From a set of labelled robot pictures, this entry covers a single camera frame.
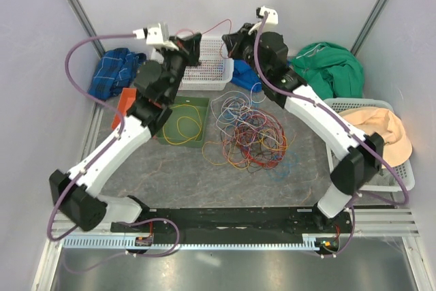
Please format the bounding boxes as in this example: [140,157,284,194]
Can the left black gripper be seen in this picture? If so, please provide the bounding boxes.
[159,32,202,102]

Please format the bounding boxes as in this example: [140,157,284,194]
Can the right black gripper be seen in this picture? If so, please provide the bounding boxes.
[224,22,268,80]

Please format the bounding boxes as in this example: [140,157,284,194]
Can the yellow wire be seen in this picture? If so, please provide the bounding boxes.
[161,104,203,145]

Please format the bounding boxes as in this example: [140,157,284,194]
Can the coloured wire pile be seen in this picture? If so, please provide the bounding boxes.
[202,82,299,185]

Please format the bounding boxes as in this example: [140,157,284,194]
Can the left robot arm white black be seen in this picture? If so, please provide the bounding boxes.
[49,27,202,232]

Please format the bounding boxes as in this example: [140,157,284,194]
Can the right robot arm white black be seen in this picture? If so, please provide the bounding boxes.
[221,23,384,232]

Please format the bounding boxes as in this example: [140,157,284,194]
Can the bright blue cloth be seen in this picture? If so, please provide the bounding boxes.
[231,60,262,93]

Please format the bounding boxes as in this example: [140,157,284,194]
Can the white perforated basket rear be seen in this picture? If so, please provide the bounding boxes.
[150,34,234,91]

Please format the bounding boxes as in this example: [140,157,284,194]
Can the white perforated basket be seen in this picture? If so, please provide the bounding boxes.
[150,34,234,91]
[324,97,415,192]

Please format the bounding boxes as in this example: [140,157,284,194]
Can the blue plaid cloth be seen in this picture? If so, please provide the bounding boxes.
[88,48,146,101]

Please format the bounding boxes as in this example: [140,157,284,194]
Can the orange plastic tray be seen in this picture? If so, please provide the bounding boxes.
[111,88,136,130]

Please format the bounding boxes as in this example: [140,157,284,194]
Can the green plastic tray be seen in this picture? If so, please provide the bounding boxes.
[155,96,210,148]

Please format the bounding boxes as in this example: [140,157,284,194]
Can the green garment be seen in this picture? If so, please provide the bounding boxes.
[290,42,364,100]

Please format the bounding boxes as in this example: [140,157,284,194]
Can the peach bucket hat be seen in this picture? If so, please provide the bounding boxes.
[339,106,413,167]

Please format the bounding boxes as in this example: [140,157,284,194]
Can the white perforated basket right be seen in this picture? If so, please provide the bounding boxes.
[324,97,415,192]

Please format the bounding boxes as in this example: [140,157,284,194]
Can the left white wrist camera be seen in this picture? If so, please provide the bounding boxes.
[133,22,170,48]

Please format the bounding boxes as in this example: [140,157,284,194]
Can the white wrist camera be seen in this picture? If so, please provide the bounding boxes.
[133,22,170,48]
[248,6,279,35]

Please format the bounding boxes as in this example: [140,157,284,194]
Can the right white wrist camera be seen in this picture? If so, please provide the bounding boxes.
[248,6,279,35]

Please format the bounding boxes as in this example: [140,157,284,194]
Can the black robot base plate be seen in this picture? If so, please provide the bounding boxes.
[110,206,352,245]

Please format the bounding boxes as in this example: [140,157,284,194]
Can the slotted cable duct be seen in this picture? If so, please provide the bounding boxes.
[62,235,320,251]

